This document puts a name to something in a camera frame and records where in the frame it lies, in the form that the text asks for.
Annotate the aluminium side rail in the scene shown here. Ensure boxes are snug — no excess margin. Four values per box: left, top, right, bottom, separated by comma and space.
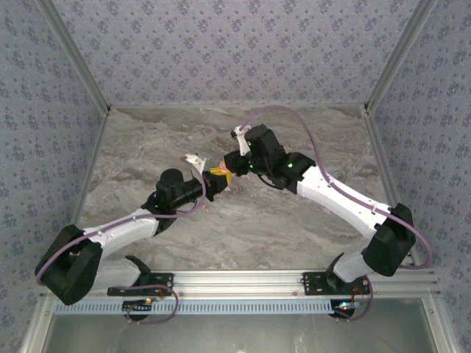
362, 106, 423, 269
58, 108, 111, 273

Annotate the left aluminium side rail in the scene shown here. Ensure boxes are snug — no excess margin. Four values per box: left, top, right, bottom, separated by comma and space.
58, 108, 111, 273

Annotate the black controller board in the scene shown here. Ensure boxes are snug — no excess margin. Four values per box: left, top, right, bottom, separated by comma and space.
122, 299, 154, 317
329, 299, 360, 319

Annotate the grey slotted cable duct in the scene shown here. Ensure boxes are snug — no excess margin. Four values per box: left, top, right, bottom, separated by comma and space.
54, 298, 338, 315

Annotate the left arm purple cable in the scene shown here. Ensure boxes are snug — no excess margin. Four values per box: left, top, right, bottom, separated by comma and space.
35, 156, 207, 325

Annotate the aluminium frame post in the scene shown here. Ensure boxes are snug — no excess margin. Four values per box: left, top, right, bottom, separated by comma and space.
363, 0, 441, 113
35, 0, 112, 115

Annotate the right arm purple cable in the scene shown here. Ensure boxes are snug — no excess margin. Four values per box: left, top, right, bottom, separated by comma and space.
243, 104, 433, 323

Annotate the left aluminium frame post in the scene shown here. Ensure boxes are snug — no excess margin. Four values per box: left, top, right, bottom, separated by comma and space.
35, 0, 112, 115

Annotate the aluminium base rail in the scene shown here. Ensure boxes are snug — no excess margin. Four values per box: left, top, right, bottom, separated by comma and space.
39, 269, 442, 298

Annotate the right aluminium frame post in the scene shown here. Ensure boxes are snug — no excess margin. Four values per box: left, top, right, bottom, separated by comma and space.
363, 0, 441, 113

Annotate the right aluminium side rail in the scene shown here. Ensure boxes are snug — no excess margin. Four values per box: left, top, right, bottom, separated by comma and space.
362, 106, 423, 269

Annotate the left black controller board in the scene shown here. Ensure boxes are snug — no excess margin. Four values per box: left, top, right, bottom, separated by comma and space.
122, 299, 154, 317

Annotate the grey metal panel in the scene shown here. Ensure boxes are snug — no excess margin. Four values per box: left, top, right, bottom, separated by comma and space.
21, 297, 456, 353

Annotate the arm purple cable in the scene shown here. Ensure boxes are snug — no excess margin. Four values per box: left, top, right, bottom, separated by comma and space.
243, 104, 433, 323
35, 156, 207, 325

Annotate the right black controller board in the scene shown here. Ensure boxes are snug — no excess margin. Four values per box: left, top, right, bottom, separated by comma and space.
329, 299, 360, 319

